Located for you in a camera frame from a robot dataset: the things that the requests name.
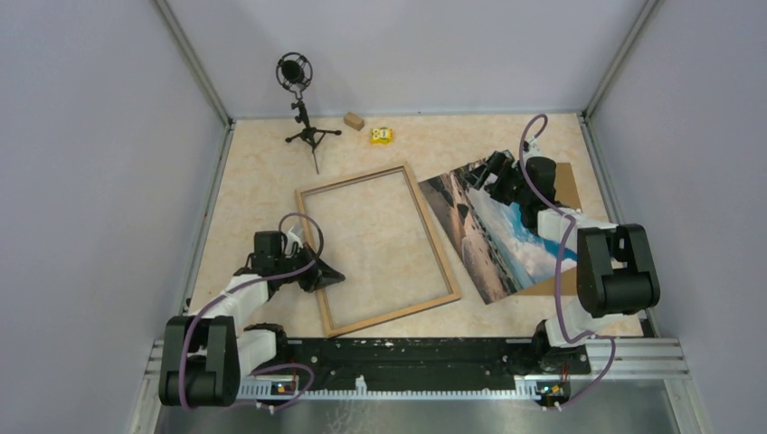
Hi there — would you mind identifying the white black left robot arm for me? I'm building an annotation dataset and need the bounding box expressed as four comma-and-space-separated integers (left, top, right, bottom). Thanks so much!
158, 231, 346, 410

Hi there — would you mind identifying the wooden picture frame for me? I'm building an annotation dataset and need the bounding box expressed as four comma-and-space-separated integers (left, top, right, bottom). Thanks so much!
296, 162, 461, 337

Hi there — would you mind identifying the aluminium frame rail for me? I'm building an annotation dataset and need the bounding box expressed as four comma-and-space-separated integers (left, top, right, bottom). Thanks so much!
129, 337, 712, 433

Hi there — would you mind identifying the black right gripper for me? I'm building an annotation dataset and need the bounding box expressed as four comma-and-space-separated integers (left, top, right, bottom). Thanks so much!
460, 151, 531, 206

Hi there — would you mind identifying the brown cardboard backing board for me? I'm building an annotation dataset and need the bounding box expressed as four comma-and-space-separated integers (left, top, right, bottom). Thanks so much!
516, 163, 609, 297

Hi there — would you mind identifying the beach landscape photo print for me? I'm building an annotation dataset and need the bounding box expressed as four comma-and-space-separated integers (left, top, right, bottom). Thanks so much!
418, 159, 558, 304

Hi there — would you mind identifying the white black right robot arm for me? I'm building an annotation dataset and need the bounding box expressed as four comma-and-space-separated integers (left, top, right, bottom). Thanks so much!
464, 150, 661, 373

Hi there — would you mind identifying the black microphone on tripod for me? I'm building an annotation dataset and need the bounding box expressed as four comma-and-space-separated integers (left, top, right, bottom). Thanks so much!
275, 52, 343, 174

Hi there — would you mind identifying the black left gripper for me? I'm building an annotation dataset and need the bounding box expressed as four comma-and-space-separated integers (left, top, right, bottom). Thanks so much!
275, 241, 345, 292

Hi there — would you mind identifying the yellow toy car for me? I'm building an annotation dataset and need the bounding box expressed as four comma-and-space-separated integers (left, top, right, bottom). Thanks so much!
369, 127, 393, 145

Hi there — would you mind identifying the small wooden block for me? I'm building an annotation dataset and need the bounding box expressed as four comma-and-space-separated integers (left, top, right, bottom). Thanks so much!
343, 112, 365, 131

